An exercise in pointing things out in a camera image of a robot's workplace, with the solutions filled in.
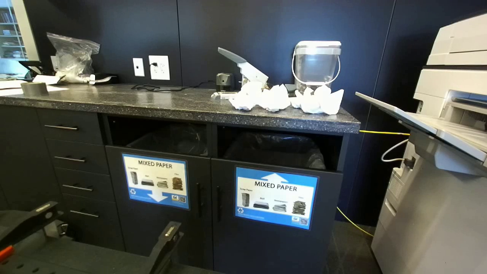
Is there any black lined waste bin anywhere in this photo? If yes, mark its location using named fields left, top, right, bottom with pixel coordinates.
left=218, top=126, right=342, bottom=172
left=108, top=117, right=210, bottom=158

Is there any crumpled clear plastic bag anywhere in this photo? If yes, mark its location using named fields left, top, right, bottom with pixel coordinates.
left=46, top=32, right=102, bottom=85

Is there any mixed paper sign up arrow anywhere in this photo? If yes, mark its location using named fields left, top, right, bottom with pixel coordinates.
left=233, top=166, right=320, bottom=231

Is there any mixed paper sign down arrow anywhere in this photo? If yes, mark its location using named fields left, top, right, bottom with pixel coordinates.
left=120, top=152, right=192, bottom=211

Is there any clear container white lid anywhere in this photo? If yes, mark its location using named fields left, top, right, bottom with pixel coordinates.
left=289, top=39, right=344, bottom=88

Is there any white power outlet plate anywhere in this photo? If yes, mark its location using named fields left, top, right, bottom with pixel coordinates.
left=148, top=53, right=172, bottom=82

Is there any large white office printer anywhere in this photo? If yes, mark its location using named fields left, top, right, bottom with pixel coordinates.
left=355, top=12, right=487, bottom=274

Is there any black counter cabinet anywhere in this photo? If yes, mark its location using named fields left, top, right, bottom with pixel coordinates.
left=0, top=103, right=356, bottom=274

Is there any white framed window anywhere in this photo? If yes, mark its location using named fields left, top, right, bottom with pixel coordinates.
left=0, top=0, right=41, bottom=80

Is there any black cabinet door handle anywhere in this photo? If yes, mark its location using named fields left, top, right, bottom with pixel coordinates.
left=215, top=184, right=224, bottom=222
left=193, top=181, right=204, bottom=219

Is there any blank white wall plate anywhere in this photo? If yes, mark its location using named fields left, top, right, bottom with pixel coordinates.
left=131, top=56, right=146, bottom=79

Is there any yellow cable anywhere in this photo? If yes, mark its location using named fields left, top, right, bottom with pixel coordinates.
left=333, top=128, right=411, bottom=239

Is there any white cable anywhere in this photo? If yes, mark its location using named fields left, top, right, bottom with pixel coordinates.
left=379, top=137, right=411, bottom=164

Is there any silver drawer handle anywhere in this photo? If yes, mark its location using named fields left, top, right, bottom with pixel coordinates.
left=68, top=208, right=100, bottom=220
left=52, top=153, right=88, bottom=164
left=61, top=182, right=94, bottom=193
left=43, top=123, right=81, bottom=132

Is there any black equipment frame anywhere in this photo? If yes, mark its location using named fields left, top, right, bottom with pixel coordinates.
left=0, top=199, right=186, bottom=274

